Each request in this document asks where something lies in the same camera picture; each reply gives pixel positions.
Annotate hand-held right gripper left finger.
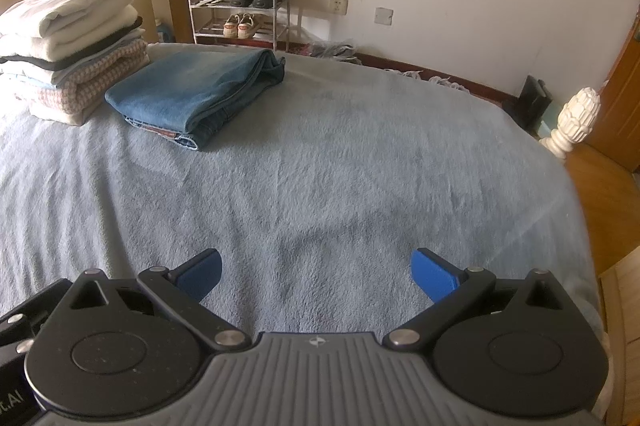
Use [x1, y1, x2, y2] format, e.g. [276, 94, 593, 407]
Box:
[65, 248, 253, 353]

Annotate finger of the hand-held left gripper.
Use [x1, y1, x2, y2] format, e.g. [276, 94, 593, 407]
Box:
[0, 279, 74, 355]

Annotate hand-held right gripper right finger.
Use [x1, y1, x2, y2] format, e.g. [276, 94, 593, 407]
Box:
[382, 248, 566, 353]

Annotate blue jeans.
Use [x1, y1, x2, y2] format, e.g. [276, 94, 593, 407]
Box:
[105, 48, 287, 153]

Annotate grey clothes pile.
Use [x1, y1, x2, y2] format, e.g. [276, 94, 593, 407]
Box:
[285, 41, 362, 62]

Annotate stack of folded clothes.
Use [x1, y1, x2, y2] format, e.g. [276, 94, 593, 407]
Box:
[0, 0, 151, 127]

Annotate black floor box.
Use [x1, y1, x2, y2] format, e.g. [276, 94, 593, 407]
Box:
[514, 75, 554, 127]

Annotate light wooden cabinet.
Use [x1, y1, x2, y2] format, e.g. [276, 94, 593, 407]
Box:
[597, 250, 640, 426]

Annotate white bedpost finial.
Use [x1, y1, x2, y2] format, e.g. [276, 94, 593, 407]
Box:
[546, 88, 602, 163]

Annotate wooden door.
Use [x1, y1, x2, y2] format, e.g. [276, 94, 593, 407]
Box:
[594, 12, 640, 173]

